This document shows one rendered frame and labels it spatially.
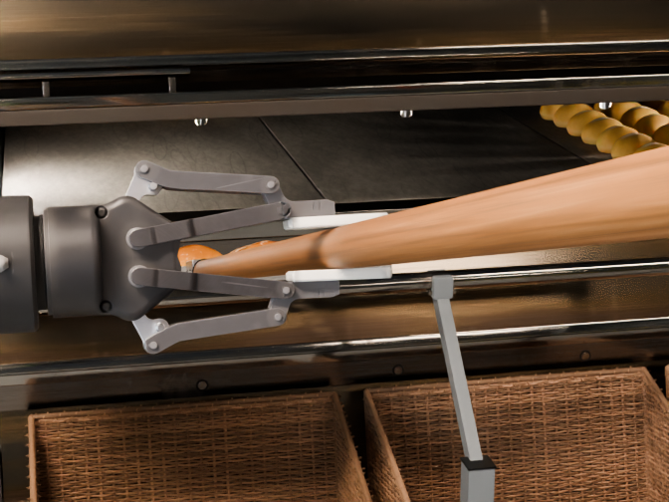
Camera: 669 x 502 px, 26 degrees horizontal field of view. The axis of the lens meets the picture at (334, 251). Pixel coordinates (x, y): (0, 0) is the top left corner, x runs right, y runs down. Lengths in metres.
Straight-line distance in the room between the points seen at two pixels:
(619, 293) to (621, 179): 2.28
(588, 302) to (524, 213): 2.16
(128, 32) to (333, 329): 0.64
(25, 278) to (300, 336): 1.68
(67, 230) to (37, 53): 1.48
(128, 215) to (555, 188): 0.48
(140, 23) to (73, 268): 1.51
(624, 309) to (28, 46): 1.19
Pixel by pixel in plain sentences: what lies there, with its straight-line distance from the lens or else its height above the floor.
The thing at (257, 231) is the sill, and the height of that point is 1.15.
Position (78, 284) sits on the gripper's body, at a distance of 0.96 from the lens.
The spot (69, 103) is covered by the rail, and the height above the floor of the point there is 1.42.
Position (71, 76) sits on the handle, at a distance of 2.35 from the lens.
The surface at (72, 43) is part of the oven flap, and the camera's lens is 2.43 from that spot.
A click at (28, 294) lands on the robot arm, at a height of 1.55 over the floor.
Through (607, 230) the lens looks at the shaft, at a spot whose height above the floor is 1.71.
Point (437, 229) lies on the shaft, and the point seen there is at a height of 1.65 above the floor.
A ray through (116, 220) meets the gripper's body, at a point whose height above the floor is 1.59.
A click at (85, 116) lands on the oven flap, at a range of 2.32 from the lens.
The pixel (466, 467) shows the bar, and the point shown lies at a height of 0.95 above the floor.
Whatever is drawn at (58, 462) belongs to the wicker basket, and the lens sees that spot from 2.60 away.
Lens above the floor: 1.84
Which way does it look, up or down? 17 degrees down
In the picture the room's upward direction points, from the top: straight up
